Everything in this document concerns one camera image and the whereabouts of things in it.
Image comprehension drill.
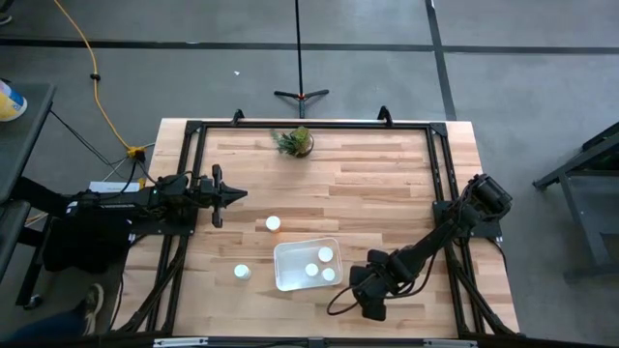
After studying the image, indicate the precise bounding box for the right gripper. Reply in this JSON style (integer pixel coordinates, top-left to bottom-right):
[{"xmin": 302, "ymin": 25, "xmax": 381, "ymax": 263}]
[{"xmin": 348, "ymin": 248, "xmax": 389, "ymax": 323}]

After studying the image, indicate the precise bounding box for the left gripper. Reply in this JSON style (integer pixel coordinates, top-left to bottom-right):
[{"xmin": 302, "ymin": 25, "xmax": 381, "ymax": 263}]
[{"xmin": 199, "ymin": 163, "xmax": 249, "ymax": 228}]

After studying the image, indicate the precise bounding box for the clear plastic basket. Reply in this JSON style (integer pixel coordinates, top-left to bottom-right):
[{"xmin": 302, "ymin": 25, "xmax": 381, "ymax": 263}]
[{"xmin": 273, "ymin": 236, "xmax": 344, "ymax": 293}]

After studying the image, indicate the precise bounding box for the grey metal crossbar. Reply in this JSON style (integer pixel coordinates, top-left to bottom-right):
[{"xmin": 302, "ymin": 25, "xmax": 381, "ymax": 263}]
[{"xmin": 152, "ymin": 336, "xmax": 480, "ymax": 348}]

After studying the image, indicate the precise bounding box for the green succulent plant in pot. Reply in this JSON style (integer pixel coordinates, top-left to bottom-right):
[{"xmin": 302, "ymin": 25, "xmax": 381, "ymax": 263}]
[{"xmin": 270, "ymin": 125, "xmax": 315, "ymax": 160}]

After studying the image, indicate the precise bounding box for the black tripod stand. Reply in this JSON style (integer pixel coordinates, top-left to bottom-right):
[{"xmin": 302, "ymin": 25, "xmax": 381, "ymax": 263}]
[{"xmin": 273, "ymin": 0, "xmax": 331, "ymax": 120}]

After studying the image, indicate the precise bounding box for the black bag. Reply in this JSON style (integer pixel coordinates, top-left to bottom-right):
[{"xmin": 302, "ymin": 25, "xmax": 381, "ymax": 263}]
[{"xmin": 42, "ymin": 212, "xmax": 132, "ymax": 275}]

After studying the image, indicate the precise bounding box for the black side table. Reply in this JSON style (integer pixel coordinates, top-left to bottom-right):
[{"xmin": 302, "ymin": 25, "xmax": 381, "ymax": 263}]
[{"xmin": 0, "ymin": 81, "xmax": 57, "ymax": 204}]

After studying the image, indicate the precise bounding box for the person's leg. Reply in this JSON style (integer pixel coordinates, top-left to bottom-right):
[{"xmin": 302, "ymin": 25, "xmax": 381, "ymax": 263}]
[{"xmin": 0, "ymin": 308, "xmax": 93, "ymax": 345}]

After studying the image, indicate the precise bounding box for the yellow and blue container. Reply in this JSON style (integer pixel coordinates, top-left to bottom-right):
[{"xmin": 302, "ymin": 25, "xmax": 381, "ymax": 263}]
[{"xmin": 0, "ymin": 79, "xmax": 29, "ymax": 123}]

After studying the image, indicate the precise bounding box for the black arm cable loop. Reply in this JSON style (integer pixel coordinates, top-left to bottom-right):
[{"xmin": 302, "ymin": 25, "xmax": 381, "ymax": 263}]
[{"xmin": 326, "ymin": 282, "xmax": 368, "ymax": 318}]

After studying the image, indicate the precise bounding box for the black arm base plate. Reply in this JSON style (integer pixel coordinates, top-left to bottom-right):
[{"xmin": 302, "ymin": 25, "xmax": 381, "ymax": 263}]
[
  {"xmin": 432, "ymin": 200, "xmax": 504, "ymax": 241},
  {"xmin": 129, "ymin": 212, "xmax": 198, "ymax": 238}
]

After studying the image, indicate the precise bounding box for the black aluminium table frame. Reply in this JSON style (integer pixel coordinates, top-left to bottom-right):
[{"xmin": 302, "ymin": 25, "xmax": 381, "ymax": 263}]
[{"xmin": 113, "ymin": 119, "xmax": 521, "ymax": 339}]

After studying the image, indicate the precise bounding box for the thin black floor cable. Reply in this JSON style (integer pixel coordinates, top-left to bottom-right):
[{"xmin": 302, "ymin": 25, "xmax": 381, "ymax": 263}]
[{"xmin": 47, "ymin": 109, "xmax": 117, "ymax": 170}]

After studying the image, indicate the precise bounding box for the yellow power cable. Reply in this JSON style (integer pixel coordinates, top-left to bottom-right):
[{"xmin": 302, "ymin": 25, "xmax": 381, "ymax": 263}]
[{"xmin": 52, "ymin": 0, "xmax": 147, "ymax": 160}]

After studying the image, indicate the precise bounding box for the grey metal table frame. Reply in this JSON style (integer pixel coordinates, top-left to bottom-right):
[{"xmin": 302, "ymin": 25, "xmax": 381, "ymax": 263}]
[{"xmin": 531, "ymin": 120, "xmax": 619, "ymax": 281}]

